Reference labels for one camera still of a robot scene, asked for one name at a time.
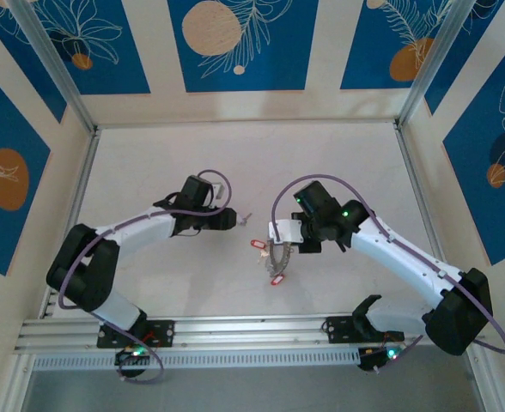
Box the aluminium side rail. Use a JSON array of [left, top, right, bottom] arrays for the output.
[[40, 128, 103, 318], [393, 124, 464, 310]]

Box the aluminium frame post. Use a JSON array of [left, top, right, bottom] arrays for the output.
[[7, 0, 99, 134], [396, 0, 479, 130]]

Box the silver keyring disc with rings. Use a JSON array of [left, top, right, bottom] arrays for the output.
[[264, 240, 292, 278]]

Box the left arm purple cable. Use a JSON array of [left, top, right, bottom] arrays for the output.
[[58, 169, 233, 384]]

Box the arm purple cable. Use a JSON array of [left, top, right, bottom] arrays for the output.
[[58, 169, 233, 384], [271, 173, 505, 374]]

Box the aluminium back rail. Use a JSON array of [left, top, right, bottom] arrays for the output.
[[93, 118, 402, 130]]

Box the white slotted cable duct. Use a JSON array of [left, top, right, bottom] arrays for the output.
[[31, 346, 365, 373]]

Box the aluminium mounting rail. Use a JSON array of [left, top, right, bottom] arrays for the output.
[[14, 315, 488, 351]]

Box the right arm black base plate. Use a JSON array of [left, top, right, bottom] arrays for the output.
[[323, 316, 406, 344]]

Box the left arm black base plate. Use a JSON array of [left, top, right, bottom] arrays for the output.
[[96, 319, 176, 348]]

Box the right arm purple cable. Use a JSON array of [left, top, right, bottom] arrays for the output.
[[271, 173, 505, 374]]

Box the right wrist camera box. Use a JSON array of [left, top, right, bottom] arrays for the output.
[[267, 218, 304, 246]]

